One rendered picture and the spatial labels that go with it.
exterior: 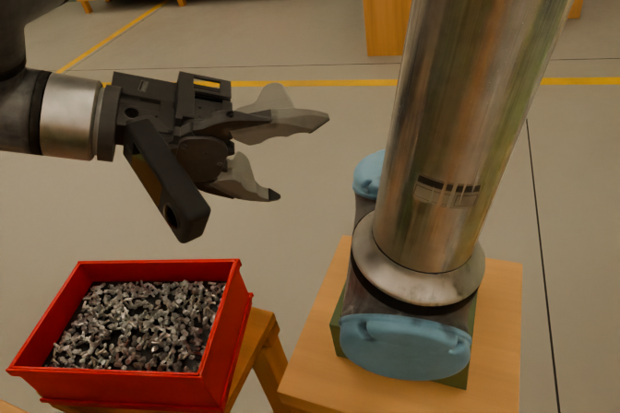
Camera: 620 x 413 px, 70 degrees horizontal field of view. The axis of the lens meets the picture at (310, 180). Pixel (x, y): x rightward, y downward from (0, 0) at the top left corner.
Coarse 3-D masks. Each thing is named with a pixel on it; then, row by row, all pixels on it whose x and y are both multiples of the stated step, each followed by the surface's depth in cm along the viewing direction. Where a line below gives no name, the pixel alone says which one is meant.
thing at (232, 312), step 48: (96, 288) 82; (144, 288) 80; (192, 288) 78; (240, 288) 78; (48, 336) 74; (96, 336) 72; (144, 336) 71; (192, 336) 71; (240, 336) 75; (48, 384) 69; (96, 384) 67; (144, 384) 65; (192, 384) 63
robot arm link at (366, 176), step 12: (372, 156) 53; (384, 156) 53; (360, 168) 51; (372, 168) 51; (360, 180) 49; (372, 180) 49; (360, 192) 50; (372, 192) 48; (360, 204) 51; (372, 204) 49; (360, 216) 50
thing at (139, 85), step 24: (120, 72) 43; (120, 96) 42; (144, 96) 43; (168, 96) 44; (192, 96) 43; (216, 96) 44; (120, 120) 41; (168, 120) 43; (192, 120) 41; (120, 144) 42; (168, 144) 41; (192, 144) 41; (216, 144) 41; (192, 168) 44; (216, 168) 44
